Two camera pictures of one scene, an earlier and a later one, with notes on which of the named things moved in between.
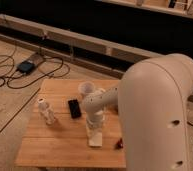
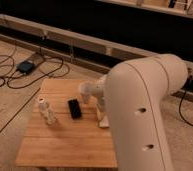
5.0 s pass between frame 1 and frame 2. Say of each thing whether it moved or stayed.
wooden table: stayed
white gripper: moved
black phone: stayed
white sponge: moved
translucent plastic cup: stayed
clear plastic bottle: stayed
